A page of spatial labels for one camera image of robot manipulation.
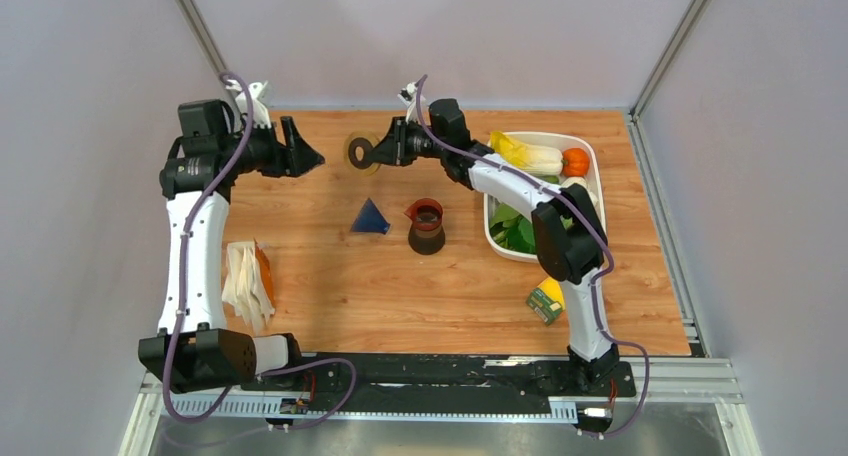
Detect brown glass coffee carafe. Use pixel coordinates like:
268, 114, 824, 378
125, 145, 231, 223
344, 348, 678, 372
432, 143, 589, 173
404, 198, 446, 255

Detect wooden dripper holder ring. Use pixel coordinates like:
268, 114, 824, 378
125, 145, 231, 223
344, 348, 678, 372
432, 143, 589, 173
343, 131, 384, 177

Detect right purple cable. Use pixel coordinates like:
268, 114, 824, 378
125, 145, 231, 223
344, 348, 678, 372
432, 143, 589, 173
413, 75, 652, 440

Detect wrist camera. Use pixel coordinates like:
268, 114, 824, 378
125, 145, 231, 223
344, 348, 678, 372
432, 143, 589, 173
225, 78, 273, 129
398, 81, 428, 123

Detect white paper coffee filters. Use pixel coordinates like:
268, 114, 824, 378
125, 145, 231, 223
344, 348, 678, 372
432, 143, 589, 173
222, 241, 276, 334

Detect yellow napa cabbage toy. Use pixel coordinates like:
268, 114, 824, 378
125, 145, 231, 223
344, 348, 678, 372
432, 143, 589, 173
490, 131, 563, 176

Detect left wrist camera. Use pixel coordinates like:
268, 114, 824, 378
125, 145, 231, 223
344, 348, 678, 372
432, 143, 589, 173
225, 78, 273, 129

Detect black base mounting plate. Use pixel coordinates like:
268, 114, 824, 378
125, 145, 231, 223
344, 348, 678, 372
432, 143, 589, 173
244, 353, 637, 415

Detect blue glass cone dripper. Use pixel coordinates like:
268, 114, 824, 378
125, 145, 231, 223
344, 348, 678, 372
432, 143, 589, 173
350, 198, 391, 235

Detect white rectangular tray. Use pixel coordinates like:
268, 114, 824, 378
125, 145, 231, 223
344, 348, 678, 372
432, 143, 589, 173
483, 131, 606, 263

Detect small orange pumpkin toy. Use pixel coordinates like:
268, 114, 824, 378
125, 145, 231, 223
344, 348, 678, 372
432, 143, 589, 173
562, 148, 592, 177

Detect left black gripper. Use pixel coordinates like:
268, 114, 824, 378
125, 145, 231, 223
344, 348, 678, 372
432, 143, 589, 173
219, 116, 325, 179

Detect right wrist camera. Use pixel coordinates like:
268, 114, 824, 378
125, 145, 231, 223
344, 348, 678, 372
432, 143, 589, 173
398, 81, 428, 123

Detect aluminium frame rail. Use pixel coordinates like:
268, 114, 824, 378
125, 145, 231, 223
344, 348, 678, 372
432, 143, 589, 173
119, 349, 763, 456

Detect yellow green juice box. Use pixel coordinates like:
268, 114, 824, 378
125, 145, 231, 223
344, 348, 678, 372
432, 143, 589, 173
525, 277, 566, 326

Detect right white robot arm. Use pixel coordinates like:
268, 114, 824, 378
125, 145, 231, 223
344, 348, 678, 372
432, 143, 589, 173
345, 99, 619, 394

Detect green bok choy toy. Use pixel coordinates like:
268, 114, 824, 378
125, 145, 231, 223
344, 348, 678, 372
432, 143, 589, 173
487, 199, 536, 256
561, 176, 591, 192

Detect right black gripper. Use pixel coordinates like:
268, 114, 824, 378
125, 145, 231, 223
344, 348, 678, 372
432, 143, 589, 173
365, 117, 447, 167

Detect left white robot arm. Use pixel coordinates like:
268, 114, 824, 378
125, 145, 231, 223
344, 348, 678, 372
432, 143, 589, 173
138, 100, 325, 393

